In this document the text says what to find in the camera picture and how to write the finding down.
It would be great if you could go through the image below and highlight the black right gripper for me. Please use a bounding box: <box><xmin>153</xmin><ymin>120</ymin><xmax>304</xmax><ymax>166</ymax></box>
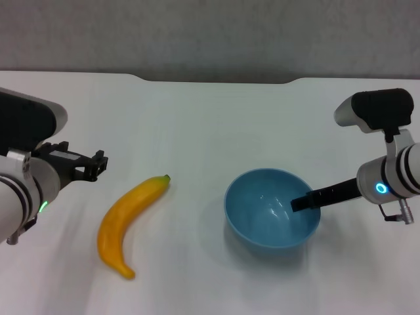
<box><xmin>290</xmin><ymin>177</ymin><xmax>362</xmax><ymax>213</ymax></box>

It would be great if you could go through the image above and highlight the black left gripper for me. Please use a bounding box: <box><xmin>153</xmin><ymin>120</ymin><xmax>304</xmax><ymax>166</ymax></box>
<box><xmin>32</xmin><ymin>140</ymin><xmax>110</xmax><ymax>192</ymax></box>

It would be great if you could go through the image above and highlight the blue plastic bowl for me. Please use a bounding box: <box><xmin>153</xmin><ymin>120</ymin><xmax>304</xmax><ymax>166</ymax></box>
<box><xmin>224</xmin><ymin>168</ymin><xmax>322</xmax><ymax>257</ymax></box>

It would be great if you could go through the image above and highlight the yellow banana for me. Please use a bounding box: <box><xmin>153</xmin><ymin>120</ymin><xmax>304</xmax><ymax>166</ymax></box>
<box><xmin>96</xmin><ymin>174</ymin><xmax>172</xmax><ymax>281</ymax></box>

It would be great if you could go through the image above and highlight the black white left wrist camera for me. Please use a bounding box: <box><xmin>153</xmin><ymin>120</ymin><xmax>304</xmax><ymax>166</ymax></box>
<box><xmin>0</xmin><ymin>87</ymin><xmax>69</xmax><ymax>156</ymax></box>

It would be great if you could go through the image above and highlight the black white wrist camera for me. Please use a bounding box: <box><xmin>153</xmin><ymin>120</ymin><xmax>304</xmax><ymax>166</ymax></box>
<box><xmin>0</xmin><ymin>87</ymin><xmax>69</xmax><ymax>156</ymax></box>
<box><xmin>333</xmin><ymin>87</ymin><xmax>414</xmax><ymax>134</ymax></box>

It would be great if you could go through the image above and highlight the right arm metal cable connector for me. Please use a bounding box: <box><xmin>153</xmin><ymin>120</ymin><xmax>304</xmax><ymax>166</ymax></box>
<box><xmin>379</xmin><ymin>198</ymin><xmax>413</xmax><ymax>226</ymax></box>

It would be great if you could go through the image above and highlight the arm metal cable connector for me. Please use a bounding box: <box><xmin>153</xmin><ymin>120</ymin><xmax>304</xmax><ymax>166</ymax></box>
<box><xmin>379</xmin><ymin>198</ymin><xmax>413</xmax><ymax>226</ymax></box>
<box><xmin>6</xmin><ymin>216</ymin><xmax>37</xmax><ymax>245</ymax></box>

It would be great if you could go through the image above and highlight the left arm metal cable connector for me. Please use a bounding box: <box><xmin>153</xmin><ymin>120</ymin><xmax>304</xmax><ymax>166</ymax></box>
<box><xmin>6</xmin><ymin>216</ymin><xmax>37</xmax><ymax>245</ymax></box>

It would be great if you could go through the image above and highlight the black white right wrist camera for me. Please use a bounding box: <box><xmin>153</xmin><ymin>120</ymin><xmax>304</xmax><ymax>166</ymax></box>
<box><xmin>333</xmin><ymin>87</ymin><xmax>414</xmax><ymax>134</ymax></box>

